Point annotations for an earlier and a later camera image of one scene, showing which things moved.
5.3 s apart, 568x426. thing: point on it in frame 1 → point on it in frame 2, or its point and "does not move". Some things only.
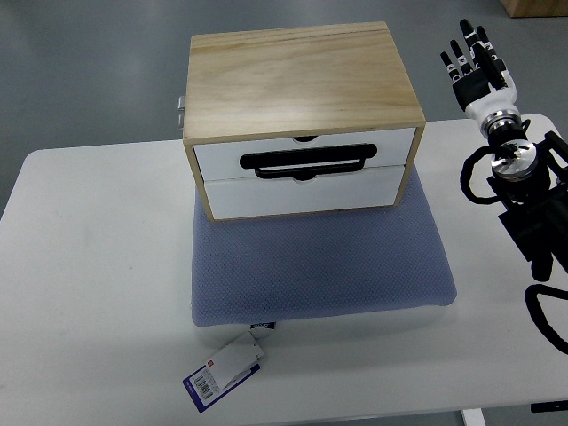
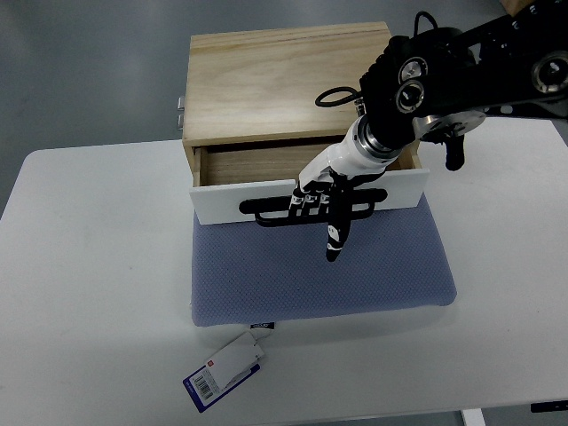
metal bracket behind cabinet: [181, 112] does not move
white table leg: [474, 417] does not move
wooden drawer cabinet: [301, 120] does not move
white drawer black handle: [326, 155] → [395, 190]
